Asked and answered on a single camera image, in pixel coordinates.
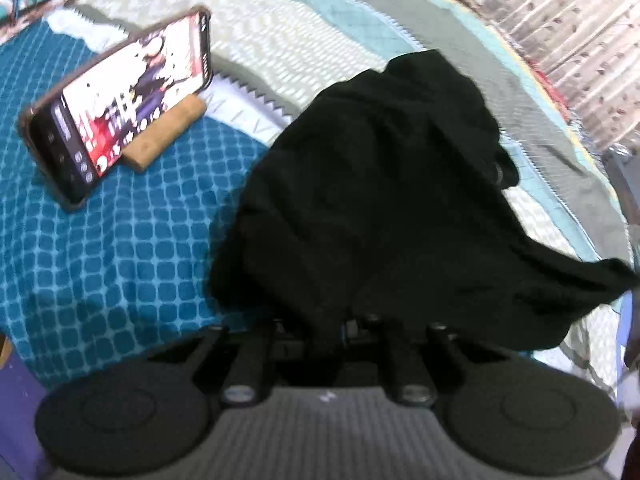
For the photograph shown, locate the black pants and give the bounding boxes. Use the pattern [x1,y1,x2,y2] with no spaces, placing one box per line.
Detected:
[209,50,639,351]

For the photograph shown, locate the blue patterned bedspread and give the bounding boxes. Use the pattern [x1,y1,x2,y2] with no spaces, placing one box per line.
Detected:
[1,0,631,388]

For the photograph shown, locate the smartphone with lit screen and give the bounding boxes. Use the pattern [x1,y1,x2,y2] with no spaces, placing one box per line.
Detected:
[18,6,213,209]

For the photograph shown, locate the leaf patterned curtain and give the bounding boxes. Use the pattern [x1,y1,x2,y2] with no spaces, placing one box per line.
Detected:
[458,0,639,155]

